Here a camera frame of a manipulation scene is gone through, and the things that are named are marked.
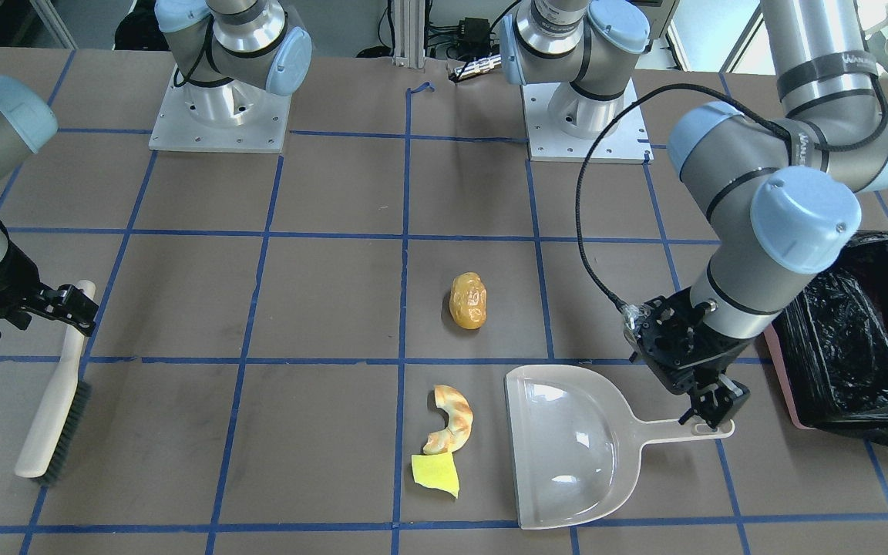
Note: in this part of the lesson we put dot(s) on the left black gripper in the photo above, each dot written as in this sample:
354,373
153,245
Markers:
714,360

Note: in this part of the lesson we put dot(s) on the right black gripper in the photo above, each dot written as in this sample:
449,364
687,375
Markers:
14,286

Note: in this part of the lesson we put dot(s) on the beige hand brush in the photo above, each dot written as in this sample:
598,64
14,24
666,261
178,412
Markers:
57,419

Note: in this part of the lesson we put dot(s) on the beige plastic dustpan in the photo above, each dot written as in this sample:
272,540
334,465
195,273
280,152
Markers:
577,445

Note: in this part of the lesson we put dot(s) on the croissant piece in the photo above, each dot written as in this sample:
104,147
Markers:
458,428

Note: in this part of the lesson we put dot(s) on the golden bread roll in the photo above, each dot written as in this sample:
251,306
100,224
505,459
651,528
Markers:
468,301

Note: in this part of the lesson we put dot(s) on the yellow sponge piece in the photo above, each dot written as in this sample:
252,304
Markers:
437,471

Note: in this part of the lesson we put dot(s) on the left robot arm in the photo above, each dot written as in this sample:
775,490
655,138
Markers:
781,194

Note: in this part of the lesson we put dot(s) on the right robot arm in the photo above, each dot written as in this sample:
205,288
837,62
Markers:
229,55

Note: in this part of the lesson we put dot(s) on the black lined trash bin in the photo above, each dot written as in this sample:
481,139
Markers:
830,345

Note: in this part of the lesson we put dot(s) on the silver connector plug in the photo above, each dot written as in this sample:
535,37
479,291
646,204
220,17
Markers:
474,68

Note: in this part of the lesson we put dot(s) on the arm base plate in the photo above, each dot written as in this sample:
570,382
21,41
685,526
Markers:
232,118
561,126

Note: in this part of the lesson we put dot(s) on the aluminium frame post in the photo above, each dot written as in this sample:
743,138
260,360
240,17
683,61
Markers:
408,27

